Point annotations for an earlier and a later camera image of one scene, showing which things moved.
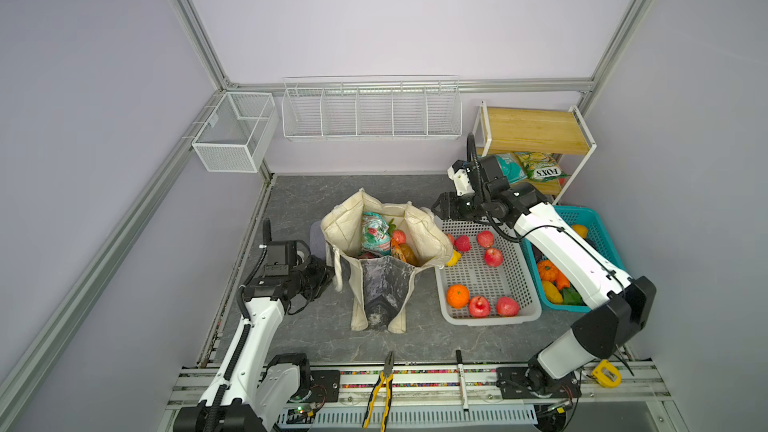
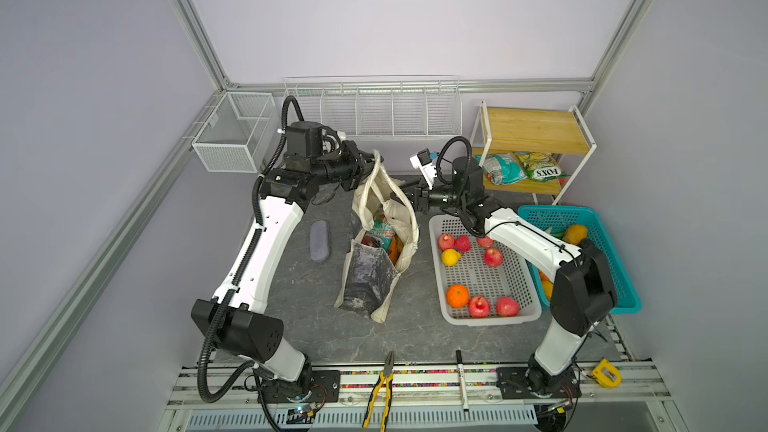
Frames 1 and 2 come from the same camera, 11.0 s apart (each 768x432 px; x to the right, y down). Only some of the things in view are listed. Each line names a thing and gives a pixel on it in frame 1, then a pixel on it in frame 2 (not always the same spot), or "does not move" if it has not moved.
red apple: x=493 y=257 does not move
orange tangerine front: x=458 y=296 does not move
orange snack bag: x=397 y=250 does not move
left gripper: x=323 y=276 → x=361 y=164
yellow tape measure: x=607 y=374 does not move
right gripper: x=449 y=206 → x=421 y=195
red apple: x=485 y=238 does not move
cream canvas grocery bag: x=379 y=287 → x=386 y=236
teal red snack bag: x=375 y=237 does not move
